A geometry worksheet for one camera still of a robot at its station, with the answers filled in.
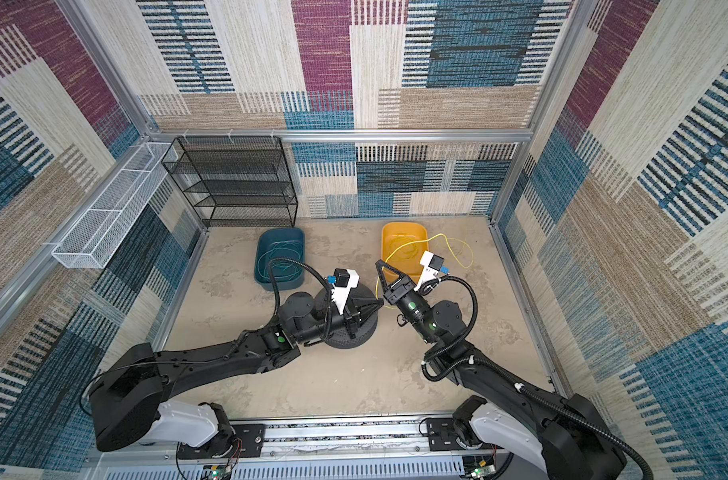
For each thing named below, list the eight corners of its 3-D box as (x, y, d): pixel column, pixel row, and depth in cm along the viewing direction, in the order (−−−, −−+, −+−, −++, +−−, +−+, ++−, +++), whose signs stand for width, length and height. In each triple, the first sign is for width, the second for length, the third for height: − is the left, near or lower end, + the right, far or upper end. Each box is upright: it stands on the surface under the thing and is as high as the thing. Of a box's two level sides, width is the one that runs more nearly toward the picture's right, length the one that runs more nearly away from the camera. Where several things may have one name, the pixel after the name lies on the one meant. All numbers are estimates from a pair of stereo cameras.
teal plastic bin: (250, 292, 103) (244, 281, 97) (265, 238, 118) (260, 226, 113) (302, 292, 103) (298, 281, 97) (310, 238, 118) (308, 226, 113)
